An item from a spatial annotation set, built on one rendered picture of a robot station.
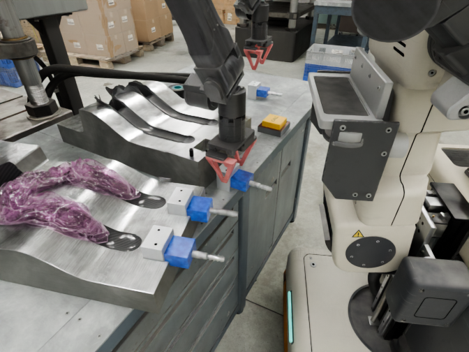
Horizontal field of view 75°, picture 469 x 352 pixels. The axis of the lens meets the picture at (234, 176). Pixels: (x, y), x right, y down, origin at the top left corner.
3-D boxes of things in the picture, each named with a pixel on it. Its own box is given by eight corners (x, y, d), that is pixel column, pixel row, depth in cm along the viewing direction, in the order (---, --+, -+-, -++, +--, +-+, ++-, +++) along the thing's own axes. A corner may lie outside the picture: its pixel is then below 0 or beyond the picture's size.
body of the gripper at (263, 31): (244, 45, 106) (245, 22, 101) (255, 39, 113) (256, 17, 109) (262, 47, 104) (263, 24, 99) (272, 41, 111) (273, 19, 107)
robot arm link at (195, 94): (217, 84, 51) (239, 50, 54) (162, 74, 56) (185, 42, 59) (232, 129, 61) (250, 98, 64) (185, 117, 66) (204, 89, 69)
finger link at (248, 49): (243, 70, 110) (243, 42, 104) (250, 65, 115) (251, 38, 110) (260, 72, 108) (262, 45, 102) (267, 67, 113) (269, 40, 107)
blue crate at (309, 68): (358, 78, 381) (362, 60, 368) (352, 89, 351) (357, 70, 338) (310, 71, 402) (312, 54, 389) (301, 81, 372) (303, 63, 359)
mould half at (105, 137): (250, 144, 90) (252, 101, 82) (200, 193, 72) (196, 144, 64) (127, 110, 110) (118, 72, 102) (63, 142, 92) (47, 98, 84)
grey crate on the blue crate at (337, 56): (362, 61, 368) (365, 48, 359) (357, 70, 338) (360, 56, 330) (312, 55, 390) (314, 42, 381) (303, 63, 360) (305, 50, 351)
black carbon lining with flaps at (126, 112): (222, 127, 84) (220, 94, 79) (187, 154, 73) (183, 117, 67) (129, 103, 98) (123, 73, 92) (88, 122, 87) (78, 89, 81)
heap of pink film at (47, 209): (146, 188, 64) (139, 156, 60) (99, 253, 50) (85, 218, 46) (39, 172, 69) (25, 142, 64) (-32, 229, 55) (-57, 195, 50)
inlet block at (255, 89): (283, 99, 119) (284, 85, 115) (279, 103, 115) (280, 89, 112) (252, 93, 123) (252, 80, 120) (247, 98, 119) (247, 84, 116)
